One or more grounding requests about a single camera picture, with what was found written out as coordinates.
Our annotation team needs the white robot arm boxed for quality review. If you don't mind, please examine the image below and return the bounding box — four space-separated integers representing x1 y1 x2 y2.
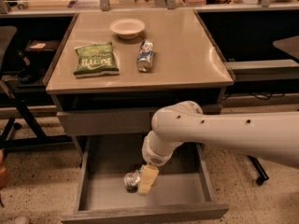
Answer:
137 101 299 196

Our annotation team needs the open grey lower drawer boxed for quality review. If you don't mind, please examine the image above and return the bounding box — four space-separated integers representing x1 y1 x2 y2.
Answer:
62 134 229 224

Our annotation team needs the person hand at left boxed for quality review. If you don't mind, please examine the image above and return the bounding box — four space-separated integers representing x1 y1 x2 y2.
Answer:
0 150 10 190

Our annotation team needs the black rolling stand base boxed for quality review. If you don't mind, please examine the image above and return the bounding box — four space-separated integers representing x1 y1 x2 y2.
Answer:
249 156 269 186

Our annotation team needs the green chip bag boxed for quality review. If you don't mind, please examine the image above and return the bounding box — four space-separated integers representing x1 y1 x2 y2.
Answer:
74 42 119 78

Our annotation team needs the white paper bowl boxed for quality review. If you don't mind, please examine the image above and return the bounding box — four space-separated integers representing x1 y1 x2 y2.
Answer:
110 19 145 40

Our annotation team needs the grey drawer cabinet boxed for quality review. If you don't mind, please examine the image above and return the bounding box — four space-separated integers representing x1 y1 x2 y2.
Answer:
46 8 233 149

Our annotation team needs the blue silver can on counter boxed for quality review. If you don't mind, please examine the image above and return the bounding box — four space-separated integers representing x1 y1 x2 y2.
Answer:
136 40 153 72

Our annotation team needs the grey upper drawer front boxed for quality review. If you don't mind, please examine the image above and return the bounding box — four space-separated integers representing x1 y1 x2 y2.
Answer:
57 104 222 137

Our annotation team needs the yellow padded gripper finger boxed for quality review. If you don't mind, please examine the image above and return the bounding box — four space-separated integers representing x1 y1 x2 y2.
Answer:
137 164 159 196

